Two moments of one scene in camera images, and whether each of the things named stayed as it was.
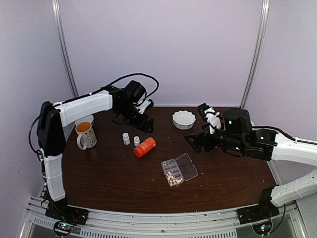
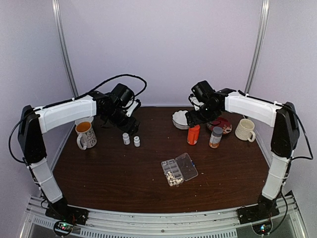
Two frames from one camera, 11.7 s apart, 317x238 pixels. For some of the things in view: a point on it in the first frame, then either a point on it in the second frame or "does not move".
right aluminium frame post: [264, 19] does not move
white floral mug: [86, 137] does not move
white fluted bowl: [183, 120] does not move
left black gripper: [140, 123] to [126, 128]
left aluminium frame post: [57, 13] does not move
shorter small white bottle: [136, 141] does not move
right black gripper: [197, 138] to [193, 120]
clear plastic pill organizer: [181, 169] does not move
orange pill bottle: [140, 150] to [193, 134]
